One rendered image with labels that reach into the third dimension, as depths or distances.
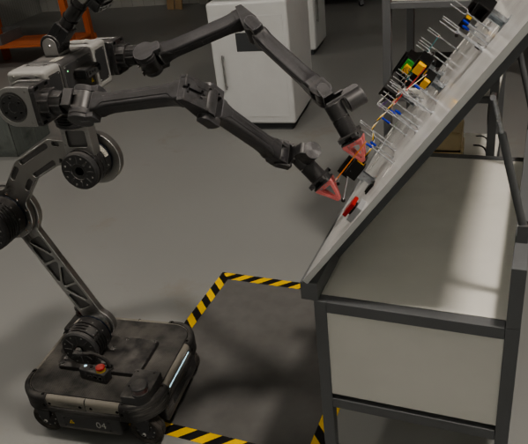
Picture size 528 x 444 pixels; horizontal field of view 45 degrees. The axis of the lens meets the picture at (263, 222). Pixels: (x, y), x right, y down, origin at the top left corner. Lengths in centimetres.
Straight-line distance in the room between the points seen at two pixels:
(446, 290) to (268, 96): 366
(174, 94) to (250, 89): 377
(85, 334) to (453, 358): 147
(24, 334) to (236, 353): 116
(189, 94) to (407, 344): 98
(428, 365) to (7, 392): 199
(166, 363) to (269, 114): 319
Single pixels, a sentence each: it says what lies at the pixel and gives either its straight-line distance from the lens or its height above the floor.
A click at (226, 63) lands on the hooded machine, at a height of 59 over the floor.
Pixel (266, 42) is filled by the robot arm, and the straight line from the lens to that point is 222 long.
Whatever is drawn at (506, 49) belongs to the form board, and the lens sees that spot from 158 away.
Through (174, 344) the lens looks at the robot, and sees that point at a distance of 284.
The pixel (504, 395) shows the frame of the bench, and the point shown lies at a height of 55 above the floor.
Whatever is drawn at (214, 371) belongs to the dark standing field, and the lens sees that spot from 303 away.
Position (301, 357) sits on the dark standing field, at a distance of 304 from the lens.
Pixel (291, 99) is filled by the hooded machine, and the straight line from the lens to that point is 544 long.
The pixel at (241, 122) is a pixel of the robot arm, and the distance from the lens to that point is 187.
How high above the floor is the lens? 199
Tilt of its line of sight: 29 degrees down
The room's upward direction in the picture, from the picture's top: 7 degrees counter-clockwise
